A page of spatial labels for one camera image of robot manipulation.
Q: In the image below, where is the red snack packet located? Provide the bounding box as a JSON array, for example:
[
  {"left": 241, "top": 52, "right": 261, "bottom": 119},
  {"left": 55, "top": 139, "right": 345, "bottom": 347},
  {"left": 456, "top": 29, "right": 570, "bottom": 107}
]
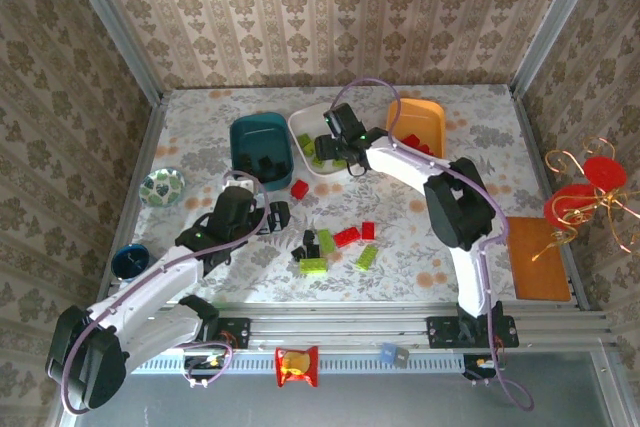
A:
[{"left": 273, "top": 345, "right": 320, "bottom": 389}]

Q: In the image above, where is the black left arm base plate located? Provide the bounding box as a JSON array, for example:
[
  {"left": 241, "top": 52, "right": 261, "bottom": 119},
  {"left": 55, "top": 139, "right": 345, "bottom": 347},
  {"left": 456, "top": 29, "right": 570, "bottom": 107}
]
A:
[{"left": 197, "top": 315, "right": 252, "bottom": 351}]

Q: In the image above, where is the white plastic container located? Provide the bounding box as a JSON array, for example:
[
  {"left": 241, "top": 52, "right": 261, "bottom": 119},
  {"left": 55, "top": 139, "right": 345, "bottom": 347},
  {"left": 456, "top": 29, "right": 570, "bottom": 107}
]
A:
[{"left": 287, "top": 102, "right": 359, "bottom": 178}]

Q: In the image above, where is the wooden board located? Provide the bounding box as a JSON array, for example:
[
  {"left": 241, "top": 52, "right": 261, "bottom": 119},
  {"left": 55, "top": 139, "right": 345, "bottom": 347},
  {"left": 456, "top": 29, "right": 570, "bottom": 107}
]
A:
[{"left": 503, "top": 215, "right": 573, "bottom": 302}]

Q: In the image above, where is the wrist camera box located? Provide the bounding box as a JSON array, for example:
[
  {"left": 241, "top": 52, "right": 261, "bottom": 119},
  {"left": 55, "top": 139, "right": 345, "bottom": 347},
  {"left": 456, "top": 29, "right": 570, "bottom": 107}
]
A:
[
  {"left": 323, "top": 102, "right": 364, "bottom": 141},
  {"left": 222, "top": 171, "right": 257, "bottom": 196}
]

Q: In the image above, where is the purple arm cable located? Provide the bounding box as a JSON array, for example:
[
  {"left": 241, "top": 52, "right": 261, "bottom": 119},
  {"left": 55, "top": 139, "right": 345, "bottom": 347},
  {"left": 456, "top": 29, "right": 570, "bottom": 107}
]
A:
[
  {"left": 332, "top": 77, "right": 535, "bottom": 411},
  {"left": 59, "top": 170, "right": 274, "bottom": 416}
]

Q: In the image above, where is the gold wire ornament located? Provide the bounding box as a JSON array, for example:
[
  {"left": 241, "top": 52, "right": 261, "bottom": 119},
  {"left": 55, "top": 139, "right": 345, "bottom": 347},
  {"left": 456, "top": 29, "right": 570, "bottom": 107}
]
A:
[{"left": 530, "top": 135, "right": 640, "bottom": 263}]

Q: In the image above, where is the blue cup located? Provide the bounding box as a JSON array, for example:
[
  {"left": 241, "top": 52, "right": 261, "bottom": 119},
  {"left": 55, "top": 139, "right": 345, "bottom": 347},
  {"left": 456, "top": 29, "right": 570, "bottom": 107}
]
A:
[{"left": 110, "top": 243, "right": 152, "bottom": 283}]

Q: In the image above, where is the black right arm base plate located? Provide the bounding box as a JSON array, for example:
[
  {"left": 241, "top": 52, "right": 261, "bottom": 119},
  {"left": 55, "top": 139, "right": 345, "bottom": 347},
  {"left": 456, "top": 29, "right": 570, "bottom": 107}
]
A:
[{"left": 425, "top": 315, "right": 520, "bottom": 350}]

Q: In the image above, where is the orange plastic container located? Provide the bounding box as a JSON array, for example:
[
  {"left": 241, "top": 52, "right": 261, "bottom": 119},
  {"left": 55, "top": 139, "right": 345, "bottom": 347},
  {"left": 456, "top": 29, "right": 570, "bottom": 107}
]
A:
[{"left": 384, "top": 97, "right": 448, "bottom": 161}]

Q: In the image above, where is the teal plastic container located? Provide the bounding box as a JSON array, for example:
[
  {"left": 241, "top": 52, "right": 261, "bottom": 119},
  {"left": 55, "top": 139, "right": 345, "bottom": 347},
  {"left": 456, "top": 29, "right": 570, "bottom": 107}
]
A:
[{"left": 228, "top": 111, "right": 296, "bottom": 193}]

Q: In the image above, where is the aluminium front rail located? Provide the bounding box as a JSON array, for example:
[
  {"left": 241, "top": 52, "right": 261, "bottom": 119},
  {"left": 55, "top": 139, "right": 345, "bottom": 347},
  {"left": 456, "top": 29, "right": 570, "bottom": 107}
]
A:
[{"left": 77, "top": 300, "right": 619, "bottom": 349}]

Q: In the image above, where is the slotted grey cable tray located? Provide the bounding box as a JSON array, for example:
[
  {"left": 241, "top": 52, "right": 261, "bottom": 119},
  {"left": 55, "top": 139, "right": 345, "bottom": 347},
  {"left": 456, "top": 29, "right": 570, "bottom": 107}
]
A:
[{"left": 132, "top": 346, "right": 604, "bottom": 376}]

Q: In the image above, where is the floral patterned table cover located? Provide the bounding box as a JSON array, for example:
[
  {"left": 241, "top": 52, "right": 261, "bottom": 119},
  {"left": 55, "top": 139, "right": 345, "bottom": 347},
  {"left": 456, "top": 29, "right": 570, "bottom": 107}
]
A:
[{"left": 107, "top": 85, "right": 576, "bottom": 304}]

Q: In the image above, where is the leaf pattern bowl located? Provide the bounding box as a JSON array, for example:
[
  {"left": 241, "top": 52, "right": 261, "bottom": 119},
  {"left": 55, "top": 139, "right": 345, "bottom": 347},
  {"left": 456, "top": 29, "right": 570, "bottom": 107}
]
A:
[{"left": 138, "top": 167, "right": 188, "bottom": 209}]

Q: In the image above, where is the aluminium corner post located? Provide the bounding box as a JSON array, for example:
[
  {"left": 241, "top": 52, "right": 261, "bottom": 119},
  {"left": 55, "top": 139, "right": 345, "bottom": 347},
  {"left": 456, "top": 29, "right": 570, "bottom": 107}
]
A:
[
  {"left": 508, "top": 0, "right": 610, "bottom": 99},
  {"left": 55, "top": 0, "right": 165, "bottom": 104}
]

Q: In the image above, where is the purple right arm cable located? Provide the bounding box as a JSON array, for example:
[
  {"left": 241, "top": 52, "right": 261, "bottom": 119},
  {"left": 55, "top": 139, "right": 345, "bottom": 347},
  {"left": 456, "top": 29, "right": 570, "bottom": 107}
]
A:
[{"left": 332, "top": 77, "right": 535, "bottom": 411}]

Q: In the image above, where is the small blue cube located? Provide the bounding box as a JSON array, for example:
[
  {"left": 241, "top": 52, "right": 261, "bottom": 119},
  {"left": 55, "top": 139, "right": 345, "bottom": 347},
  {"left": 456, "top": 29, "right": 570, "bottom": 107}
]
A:
[{"left": 379, "top": 343, "right": 410, "bottom": 366}]

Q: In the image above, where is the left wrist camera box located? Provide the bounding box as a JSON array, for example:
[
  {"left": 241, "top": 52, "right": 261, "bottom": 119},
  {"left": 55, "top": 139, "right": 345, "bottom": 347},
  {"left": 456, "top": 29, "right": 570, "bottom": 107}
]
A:
[{"left": 222, "top": 171, "right": 257, "bottom": 196}]

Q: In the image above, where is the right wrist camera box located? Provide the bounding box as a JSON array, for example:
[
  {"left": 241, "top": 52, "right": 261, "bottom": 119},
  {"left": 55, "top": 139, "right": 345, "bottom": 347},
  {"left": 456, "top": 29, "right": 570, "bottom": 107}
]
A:
[{"left": 323, "top": 102, "right": 364, "bottom": 141}]

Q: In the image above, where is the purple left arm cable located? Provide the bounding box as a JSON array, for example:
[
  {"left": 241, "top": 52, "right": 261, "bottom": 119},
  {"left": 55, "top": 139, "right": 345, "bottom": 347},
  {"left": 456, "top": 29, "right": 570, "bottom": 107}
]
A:
[{"left": 59, "top": 170, "right": 274, "bottom": 416}]

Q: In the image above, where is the red round felt ornament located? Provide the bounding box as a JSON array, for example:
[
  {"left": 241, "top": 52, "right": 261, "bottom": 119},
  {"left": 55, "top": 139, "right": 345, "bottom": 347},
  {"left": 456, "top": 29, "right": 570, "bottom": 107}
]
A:
[
  {"left": 543, "top": 184, "right": 601, "bottom": 229},
  {"left": 582, "top": 156, "right": 629, "bottom": 194}
]

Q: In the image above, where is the aluminium table side rail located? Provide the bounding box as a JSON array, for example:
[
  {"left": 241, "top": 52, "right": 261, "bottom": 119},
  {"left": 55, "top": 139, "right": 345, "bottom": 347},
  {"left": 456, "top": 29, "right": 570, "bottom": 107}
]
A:
[
  {"left": 508, "top": 86, "right": 592, "bottom": 312},
  {"left": 93, "top": 96, "right": 170, "bottom": 313}
]

